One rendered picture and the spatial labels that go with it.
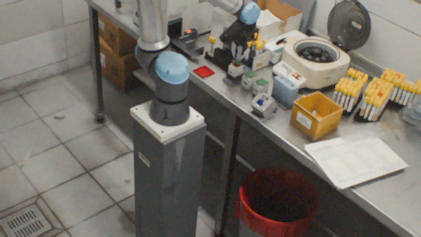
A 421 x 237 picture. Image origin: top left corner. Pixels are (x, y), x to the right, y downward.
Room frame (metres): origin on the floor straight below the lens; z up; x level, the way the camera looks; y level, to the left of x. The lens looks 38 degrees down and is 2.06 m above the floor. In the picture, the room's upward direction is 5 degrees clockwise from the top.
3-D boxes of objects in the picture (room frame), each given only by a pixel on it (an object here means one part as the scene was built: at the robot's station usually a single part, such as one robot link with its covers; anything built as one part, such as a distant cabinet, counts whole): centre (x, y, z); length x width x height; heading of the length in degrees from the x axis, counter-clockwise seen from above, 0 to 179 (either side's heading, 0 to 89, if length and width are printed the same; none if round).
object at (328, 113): (1.52, -0.41, 0.93); 0.13 x 0.13 x 0.10; 40
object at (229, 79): (1.79, -0.11, 0.89); 0.09 x 0.05 x 0.04; 134
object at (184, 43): (1.99, 0.13, 0.92); 0.21 x 0.07 x 0.05; 43
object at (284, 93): (1.66, -0.30, 0.92); 0.10 x 0.07 x 0.10; 38
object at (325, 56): (1.89, -0.45, 0.97); 0.15 x 0.15 x 0.07
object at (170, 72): (1.49, 0.13, 1.07); 0.13 x 0.12 x 0.14; 32
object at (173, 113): (1.48, 0.13, 0.95); 0.15 x 0.15 x 0.10
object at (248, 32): (1.80, -0.12, 1.12); 0.09 x 0.08 x 0.12; 134
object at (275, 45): (2.03, -0.34, 0.92); 0.24 x 0.12 x 0.10; 133
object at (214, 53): (1.92, -0.06, 0.93); 0.17 x 0.09 x 0.11; 44
